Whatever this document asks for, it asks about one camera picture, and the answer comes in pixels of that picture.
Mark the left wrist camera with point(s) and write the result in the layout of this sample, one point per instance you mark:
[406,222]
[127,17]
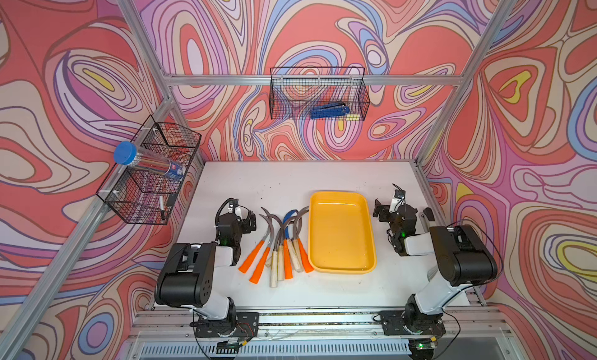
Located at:
[238,211]

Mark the black wire basket left wall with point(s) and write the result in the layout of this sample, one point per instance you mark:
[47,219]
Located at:
[143,185]

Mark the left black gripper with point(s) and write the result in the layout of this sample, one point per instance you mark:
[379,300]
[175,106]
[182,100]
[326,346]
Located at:
[244,224]

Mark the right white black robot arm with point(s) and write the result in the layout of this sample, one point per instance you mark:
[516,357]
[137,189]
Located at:
[462,259]

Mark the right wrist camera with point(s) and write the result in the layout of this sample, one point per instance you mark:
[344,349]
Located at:
[397,199]

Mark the clear tube with blue cap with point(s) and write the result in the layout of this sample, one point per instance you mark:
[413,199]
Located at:
[139,158]

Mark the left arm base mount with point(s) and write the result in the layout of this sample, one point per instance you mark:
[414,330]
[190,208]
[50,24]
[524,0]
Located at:
[238,325]

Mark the black marker in basket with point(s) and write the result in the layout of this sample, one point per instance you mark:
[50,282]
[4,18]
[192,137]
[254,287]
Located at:
[162,208]

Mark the wooden handle sickle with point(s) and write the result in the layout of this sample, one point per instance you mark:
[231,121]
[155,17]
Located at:
[292,232]
[275,274]

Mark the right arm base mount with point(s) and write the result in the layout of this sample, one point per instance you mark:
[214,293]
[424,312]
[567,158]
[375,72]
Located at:
[399,323]

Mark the blue blade wooden sickle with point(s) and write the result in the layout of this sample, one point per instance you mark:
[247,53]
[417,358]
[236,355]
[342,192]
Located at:
[284,255]

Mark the blue tool in basket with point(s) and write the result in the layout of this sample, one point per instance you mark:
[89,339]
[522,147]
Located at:
[332,110]

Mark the black wire basket back wall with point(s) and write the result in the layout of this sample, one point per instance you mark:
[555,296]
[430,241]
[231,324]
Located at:
[296,90]

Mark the yellow plastic tray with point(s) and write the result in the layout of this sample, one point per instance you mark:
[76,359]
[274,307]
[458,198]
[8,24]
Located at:
[341,239]

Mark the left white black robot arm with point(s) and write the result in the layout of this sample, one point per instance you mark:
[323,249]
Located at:
[187,278]

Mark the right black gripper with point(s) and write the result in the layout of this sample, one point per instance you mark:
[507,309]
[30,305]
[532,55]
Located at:
[384,211]

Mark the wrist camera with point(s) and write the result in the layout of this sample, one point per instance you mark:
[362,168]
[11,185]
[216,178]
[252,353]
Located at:
[397,199]
[238,211]

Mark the black wire basket wall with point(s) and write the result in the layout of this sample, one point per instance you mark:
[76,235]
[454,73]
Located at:
[296,90]
[143,185]

